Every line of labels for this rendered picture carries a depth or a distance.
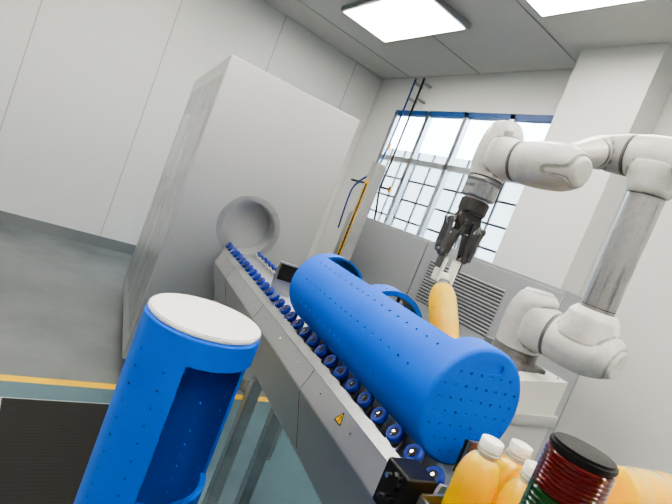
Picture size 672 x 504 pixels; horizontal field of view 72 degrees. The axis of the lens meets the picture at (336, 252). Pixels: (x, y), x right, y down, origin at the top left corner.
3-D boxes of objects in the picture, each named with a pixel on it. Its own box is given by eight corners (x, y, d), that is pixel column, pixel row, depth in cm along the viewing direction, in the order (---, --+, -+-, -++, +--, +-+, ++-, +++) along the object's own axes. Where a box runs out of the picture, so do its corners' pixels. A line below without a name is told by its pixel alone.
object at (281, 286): (287, 296, 220) (298, 266, 218) (289, 298, 216) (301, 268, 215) (268, 290, 215) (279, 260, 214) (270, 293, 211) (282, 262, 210)
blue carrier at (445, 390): (341, 329, 187) (366, 264, 185) (492, 470, 110) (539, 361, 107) (277, 313, 174) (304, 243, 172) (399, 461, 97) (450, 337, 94)
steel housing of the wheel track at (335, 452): (245, 304, 295) (264, 255, 293) (464, 627, 104) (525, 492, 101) (202, 293, 282) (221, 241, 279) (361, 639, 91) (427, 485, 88)
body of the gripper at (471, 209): (478, 203, 126) (464, 234, 127) (455, 192, 122) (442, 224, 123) (497, 207, 119) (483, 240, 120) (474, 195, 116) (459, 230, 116)
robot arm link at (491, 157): (458, 168, 121) (499, 177, 111) (481, 112, 120) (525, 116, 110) (480, 182, 128) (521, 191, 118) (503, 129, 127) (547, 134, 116)
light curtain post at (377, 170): (267, 453, 256) (381, 165, 243) (270, 460, 251) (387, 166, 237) (257, 452, 254) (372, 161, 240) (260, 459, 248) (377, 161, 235)
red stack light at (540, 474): (557, 474, 49) (572, 441, 49) (613, 519, 44) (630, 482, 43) (518, 470, 46) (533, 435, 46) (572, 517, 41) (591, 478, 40)
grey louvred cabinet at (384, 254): (335, 360, 462) (389, 226, 450) (512, 521, 287) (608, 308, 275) (290, 353, 431) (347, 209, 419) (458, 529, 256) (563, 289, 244)
